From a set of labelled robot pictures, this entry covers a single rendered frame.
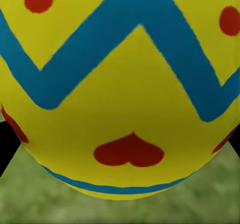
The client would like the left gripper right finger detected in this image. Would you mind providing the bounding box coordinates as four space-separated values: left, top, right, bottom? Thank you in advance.
228 124 240 157

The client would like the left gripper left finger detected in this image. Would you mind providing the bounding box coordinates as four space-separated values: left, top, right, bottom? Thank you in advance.
0 121 21 177

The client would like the easter egg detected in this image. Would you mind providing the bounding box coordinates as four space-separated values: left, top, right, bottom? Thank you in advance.
0 0 240 201

